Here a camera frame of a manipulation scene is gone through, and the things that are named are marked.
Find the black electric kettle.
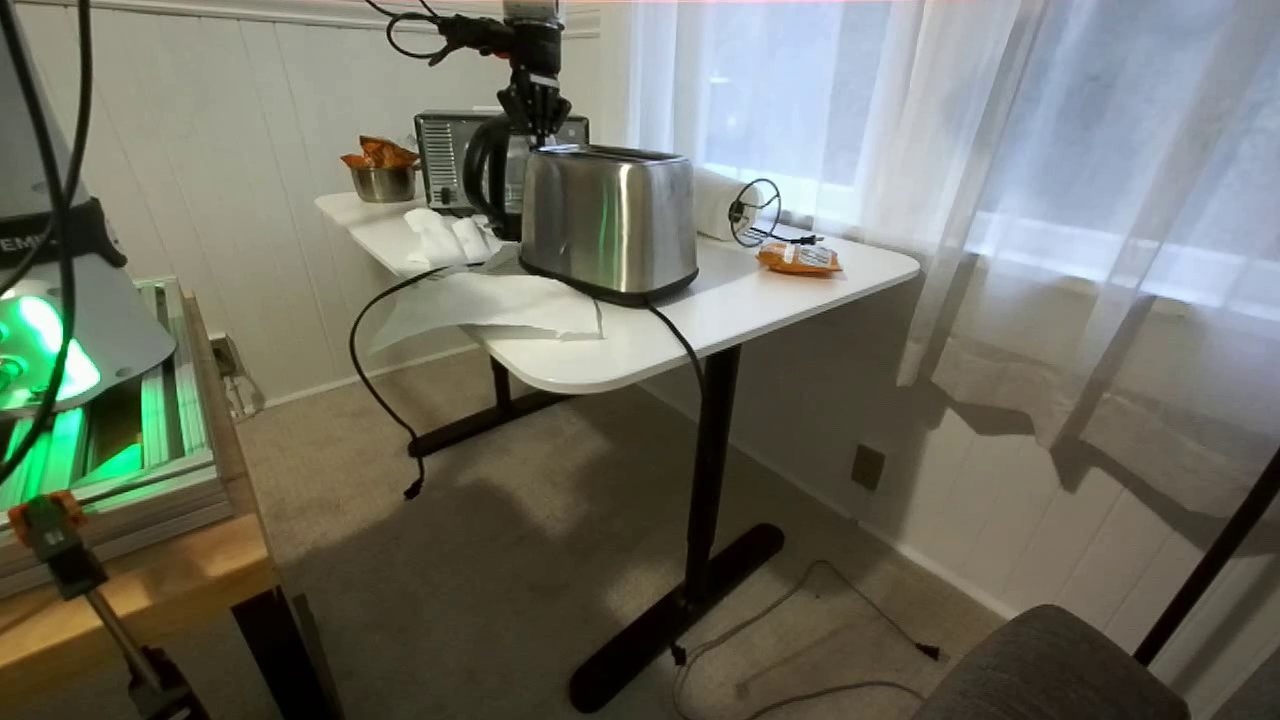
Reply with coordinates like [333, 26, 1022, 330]
[463, 117, 545, 239]

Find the orange black clamp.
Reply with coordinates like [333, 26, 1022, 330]
[6, 493, 207, 720]

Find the wall power outlet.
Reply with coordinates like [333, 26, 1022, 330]
[852, 442, 885, 493]

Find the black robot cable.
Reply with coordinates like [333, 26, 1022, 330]
[0, 0, 95, 493]

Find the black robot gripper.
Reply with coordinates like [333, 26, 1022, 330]
[500, 20, 569, 151]

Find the white paper sheet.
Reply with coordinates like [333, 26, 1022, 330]
[372, 272, 600, 351]

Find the black tripod leg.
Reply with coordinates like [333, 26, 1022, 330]
[1132, 451, 1280, 668]

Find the crumpled white cloth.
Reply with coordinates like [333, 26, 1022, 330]
[405, 206, 500, 267]

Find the metal bowl with snacks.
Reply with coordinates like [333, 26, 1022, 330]
[343, 134, 414, 202]

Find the grey upholstered chair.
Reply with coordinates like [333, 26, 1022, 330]
[911, 602, 1191, 720]

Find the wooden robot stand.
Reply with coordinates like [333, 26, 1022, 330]
[0, 276, 343, 720]

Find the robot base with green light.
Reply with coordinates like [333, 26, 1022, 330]
[0, 0, 177, 483]

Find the black framed appliance behind kettle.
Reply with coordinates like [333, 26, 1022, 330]
[413, 107, 590, 218]

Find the black floor cable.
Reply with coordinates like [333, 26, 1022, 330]
[666, 554, 943, 720]

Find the orange snack packet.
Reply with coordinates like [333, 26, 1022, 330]
[754, 245, 841, 276]

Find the black toaster power cord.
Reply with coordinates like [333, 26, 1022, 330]
[343, 265, 709, 505]

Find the white sheer curtain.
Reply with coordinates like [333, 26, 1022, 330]
[608, 0, 1280, 516]

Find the black table leg frame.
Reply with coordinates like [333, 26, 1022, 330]
[407, 348, 782, 713]

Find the stainless steel toaster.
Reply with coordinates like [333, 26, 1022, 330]
[521, 143, 699, 303]

